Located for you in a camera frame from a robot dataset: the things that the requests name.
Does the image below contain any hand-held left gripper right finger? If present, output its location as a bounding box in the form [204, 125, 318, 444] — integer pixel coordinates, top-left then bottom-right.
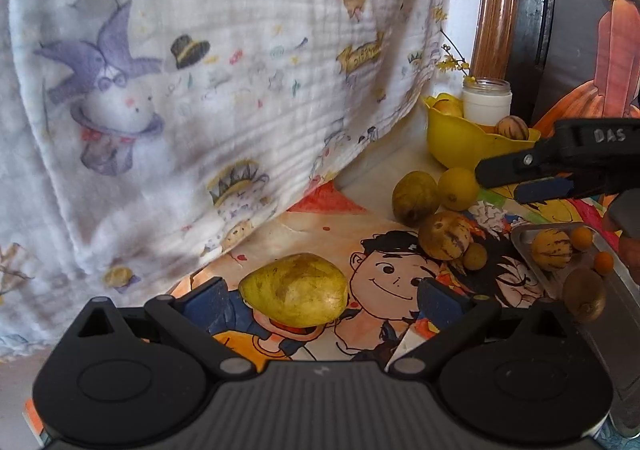
[386, 277, 584, 376]

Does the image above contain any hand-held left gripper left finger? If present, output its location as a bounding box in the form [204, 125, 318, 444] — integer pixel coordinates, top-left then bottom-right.
[71, 276, 258, 377]

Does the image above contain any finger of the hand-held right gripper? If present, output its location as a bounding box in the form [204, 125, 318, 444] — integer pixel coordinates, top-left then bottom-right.
[515, 177, 577, 205]
[475, 137, 574, 189]

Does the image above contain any large striped melon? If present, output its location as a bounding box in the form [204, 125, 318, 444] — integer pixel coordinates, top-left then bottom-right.
[531, 229, 573, 272]

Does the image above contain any round yellow fruit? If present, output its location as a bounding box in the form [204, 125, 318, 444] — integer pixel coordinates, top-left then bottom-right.
[437, 167, 481, 211]

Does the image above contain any yellow-green mango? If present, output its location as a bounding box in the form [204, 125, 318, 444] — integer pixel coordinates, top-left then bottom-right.
[238, 253, 349, 329]

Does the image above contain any green brown fruit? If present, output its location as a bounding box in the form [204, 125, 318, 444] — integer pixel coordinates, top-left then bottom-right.
[391, 171, 441, 227]

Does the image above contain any brown kiwi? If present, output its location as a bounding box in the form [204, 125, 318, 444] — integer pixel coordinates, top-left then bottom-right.
[562, 267, 607, 323]

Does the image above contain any grey metal tray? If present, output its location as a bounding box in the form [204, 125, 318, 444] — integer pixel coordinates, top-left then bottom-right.
[510, 223, 640, 436]

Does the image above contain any person's right hand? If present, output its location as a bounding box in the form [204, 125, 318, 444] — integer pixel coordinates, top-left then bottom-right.
[619, 234, 640, 282]

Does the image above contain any small brown longan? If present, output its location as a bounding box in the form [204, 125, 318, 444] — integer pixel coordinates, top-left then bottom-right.
[461, 243, 488, 271]

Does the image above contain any yellow bowl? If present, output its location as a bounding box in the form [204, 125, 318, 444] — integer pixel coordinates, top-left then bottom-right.
[421, 93, 543, 171]

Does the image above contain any colourful cartoon drawing sheet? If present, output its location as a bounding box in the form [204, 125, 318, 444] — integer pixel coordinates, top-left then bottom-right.
[22, 180, 556, 436]

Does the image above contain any white jar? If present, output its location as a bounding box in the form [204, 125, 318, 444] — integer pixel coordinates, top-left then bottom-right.
[462, 78, 513, 127]

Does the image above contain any small striped melon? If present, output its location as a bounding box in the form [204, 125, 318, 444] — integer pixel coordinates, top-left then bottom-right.
[418, 211, 473, 261]

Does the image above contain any yellow orange fruit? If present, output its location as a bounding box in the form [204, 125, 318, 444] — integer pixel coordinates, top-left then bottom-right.
[431, 98, 465, 118]

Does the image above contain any yellow flower sprig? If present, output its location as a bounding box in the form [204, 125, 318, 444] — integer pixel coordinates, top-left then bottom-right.
[436, 28, 477, 84]

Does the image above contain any black door panel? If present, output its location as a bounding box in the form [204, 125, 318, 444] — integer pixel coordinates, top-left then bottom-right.
[510, 0, 561, 123]

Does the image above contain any white cartoon printed blanket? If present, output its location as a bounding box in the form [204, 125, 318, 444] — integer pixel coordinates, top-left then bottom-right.
[0, 0, 468, 366]

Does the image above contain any wall poster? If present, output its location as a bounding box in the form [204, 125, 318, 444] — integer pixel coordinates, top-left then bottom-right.
[532, 0, 640, 131]

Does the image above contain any brown wooden frame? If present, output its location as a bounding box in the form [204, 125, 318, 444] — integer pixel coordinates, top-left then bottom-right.
[470, 0, 523, 81]

